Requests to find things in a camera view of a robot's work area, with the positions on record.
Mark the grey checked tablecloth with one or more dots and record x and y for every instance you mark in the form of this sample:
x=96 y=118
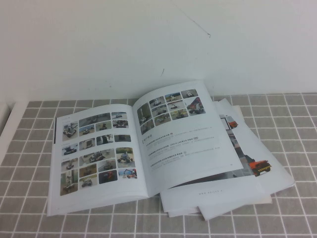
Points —
x=284 y=210

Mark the large white paper sheet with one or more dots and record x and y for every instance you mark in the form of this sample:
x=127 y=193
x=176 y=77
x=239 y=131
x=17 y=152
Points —
x=277 y=173

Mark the cream paper sheet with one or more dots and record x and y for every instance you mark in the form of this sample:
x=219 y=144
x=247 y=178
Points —
x=265 y=200

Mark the white picture book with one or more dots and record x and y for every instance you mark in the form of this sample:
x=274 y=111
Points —
x=99 y=148

